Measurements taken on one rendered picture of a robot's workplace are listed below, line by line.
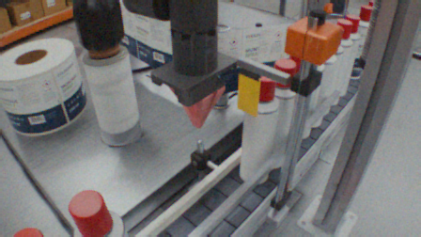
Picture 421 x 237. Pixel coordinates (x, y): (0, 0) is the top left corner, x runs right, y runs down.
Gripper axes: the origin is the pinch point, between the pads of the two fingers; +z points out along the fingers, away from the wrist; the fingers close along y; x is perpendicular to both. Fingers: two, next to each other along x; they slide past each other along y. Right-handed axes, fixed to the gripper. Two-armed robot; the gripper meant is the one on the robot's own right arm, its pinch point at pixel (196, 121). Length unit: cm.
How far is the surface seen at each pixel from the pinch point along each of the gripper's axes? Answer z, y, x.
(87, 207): -6.5, 20.9, 6.8
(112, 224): -3.0, 19.6, 7.3
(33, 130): 12.4, 14.9, -36.4
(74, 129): 14.0, 7.3, -31.1
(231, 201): 5.7, 4.4, 10.2
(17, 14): 68, -69, -356
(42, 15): 81, -100, -360
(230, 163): 10.3, -4.8, 2.9
